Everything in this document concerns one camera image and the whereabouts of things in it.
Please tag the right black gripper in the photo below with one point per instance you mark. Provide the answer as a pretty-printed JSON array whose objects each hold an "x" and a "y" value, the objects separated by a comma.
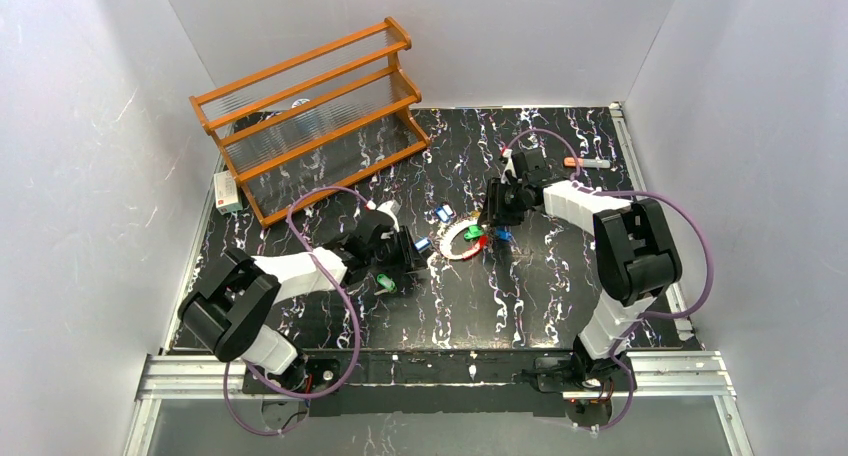
[{"x": 500, "y": 205}]

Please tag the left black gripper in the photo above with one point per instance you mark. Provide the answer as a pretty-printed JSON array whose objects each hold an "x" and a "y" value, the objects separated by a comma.
[{"x": 404, "y": 251}]

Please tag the blue tagged key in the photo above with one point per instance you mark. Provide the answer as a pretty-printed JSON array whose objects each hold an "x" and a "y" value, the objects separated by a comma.
[{"x": 422, "y": 244}]

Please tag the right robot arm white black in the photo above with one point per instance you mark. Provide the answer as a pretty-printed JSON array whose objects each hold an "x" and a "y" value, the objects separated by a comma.
[{"x": 636, "y": 256}]

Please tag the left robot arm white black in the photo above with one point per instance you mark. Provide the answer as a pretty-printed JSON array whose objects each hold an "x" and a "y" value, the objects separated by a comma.
[{"x": 228, "y": 307}]

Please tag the green tagged key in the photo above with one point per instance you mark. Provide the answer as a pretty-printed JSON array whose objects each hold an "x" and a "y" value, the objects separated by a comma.
[{"x": 386, "y": 285}]

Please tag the blue white key tags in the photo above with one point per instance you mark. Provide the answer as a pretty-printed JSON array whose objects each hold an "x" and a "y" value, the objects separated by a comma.
[{"x": 444, "y": 213}]

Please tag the orange white marker pen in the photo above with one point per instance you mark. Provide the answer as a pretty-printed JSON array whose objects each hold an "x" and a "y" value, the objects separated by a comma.
[{"x": 587, "y": 163}]

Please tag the orange wooden shelf rack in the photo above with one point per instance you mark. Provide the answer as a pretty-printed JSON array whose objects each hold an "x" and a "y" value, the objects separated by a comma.
[{"x": 279, "y": 129}]

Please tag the white red small box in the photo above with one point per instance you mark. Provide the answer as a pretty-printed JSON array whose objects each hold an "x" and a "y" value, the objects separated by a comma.
[{"x": 226, "y": 193}]

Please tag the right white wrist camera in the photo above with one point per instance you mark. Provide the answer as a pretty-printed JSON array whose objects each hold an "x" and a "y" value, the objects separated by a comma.
[{"x": 508, "y": 175}]

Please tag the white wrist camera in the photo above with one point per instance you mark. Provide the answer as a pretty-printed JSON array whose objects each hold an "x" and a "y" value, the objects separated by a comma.
[
  {"x": 508, "y": 175},
  {"x": 389, "y": 208}
]

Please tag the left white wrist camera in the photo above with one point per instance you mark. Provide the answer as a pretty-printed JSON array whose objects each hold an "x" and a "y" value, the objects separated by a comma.
[{"x": 389, "y": 208}]

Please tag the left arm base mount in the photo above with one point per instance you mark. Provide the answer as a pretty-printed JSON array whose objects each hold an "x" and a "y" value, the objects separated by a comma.
[{"x": 312, "y": 373}]

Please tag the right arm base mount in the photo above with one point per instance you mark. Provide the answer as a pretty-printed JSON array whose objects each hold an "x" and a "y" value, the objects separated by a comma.
[{"x": 587, "y": 386}]

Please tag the aluminium frame rail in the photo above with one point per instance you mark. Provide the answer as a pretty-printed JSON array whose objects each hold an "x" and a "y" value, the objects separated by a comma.
[{"x": 658, "y": 373}]

